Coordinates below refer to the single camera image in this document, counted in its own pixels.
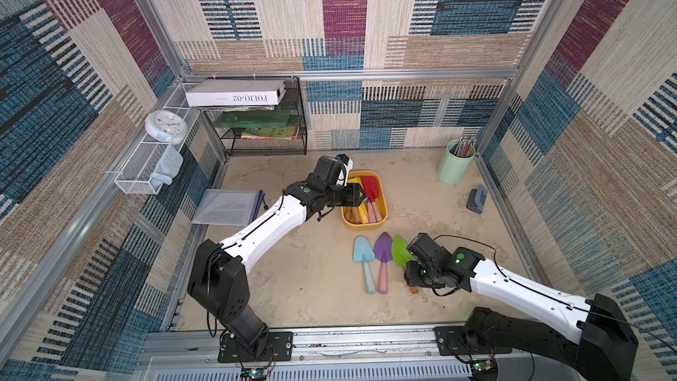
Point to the white wire basket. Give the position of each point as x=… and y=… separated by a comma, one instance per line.
x=134, y=175

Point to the light blue cloth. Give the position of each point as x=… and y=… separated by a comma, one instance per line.
x=167, y=168

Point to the red shovel wooden handle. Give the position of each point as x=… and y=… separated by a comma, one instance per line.
x=370, y=185

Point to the black wire mesh shelf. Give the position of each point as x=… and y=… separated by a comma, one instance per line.
x=292, y=102

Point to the colourful picture book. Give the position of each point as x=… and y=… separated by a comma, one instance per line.
x=274, y=133

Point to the mint green pencil cup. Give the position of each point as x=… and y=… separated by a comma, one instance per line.
x=452, y=169

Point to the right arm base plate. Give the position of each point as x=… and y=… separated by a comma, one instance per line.
x=452, y=341

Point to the yellow plastic storage box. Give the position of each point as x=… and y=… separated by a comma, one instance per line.
x=346, y=214

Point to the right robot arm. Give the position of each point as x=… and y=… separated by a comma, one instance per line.
x=591, y=336

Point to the purple pointed shovel pink handle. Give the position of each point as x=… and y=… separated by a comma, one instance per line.
x=372, y=218

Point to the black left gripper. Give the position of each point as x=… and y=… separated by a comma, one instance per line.
x=353, y=197

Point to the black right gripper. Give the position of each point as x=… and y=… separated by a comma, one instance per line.
x=419, y=273

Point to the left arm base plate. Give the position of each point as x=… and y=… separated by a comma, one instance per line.
x=276, y=346

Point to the white folio box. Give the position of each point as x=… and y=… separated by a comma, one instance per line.
x=231, y=92

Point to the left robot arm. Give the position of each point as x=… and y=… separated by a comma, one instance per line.
x=219, y=275

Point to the white round clock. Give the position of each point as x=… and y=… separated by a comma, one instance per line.
x=166, y=127

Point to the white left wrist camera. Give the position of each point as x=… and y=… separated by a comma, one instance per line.
x=348, y=165

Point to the coloured pencils in cup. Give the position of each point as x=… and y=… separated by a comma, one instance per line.
x=464, y=148

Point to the yellow square shovel yellow handle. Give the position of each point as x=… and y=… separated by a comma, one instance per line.
x=359, y=210

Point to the green pointed shovel wooden handle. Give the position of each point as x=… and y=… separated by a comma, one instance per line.
x=400, y=255

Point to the light blue shovel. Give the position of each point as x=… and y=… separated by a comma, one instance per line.
x=364, y=254

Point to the green book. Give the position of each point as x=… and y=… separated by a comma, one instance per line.
x=251, y=119

